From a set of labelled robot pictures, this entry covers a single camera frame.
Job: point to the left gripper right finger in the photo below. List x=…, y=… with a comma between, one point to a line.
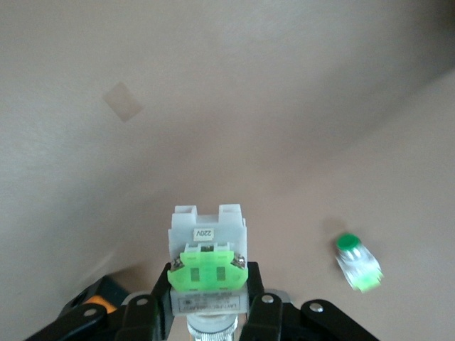
x=263, y=319

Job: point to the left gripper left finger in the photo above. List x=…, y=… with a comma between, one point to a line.
x=145, y=319

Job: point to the red push button switch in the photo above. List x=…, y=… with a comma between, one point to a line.
x=208, y=245

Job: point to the clear tape patch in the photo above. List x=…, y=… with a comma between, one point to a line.
x=122, y=102

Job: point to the orange button box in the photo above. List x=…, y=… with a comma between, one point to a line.
x=110, y=287

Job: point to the green push button switch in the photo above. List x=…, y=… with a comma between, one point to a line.
x=357, y=263

